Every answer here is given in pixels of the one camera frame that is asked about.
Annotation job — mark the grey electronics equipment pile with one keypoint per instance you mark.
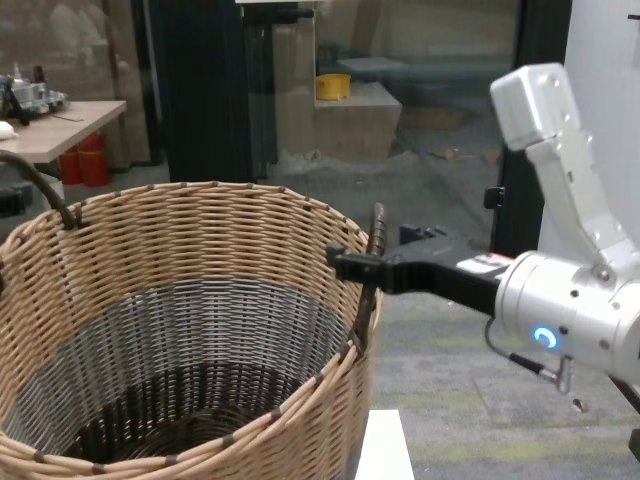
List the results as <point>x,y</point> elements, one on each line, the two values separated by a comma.
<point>35,97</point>

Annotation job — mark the red fire extinguisher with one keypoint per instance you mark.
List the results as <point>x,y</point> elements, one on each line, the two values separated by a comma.
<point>69,169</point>
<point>94,162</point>

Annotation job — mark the yellow bucket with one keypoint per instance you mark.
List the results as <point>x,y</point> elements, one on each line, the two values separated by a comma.
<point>333,87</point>

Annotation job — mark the wooden desk with white leg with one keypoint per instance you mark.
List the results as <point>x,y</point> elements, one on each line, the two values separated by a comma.
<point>70,125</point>

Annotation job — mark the pale square block pedestal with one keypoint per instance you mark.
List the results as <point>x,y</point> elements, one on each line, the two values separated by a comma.
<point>385,445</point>

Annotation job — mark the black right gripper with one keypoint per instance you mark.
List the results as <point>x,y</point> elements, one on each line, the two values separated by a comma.
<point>440,275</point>

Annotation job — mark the wide black pillar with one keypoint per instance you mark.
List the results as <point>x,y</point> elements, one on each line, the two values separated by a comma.
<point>210,90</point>

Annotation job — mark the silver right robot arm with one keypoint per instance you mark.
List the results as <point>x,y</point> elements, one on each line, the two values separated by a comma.
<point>550,310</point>

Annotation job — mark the tan and grey wicker basket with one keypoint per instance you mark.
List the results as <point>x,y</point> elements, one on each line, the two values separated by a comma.
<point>175,250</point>

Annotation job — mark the beige stepped block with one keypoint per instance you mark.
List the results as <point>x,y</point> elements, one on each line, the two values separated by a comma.
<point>355,127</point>

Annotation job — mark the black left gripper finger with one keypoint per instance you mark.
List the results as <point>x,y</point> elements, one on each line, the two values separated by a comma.
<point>15,201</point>

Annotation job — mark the black door latch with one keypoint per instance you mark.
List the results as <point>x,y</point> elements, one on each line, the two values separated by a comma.
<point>495,197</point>

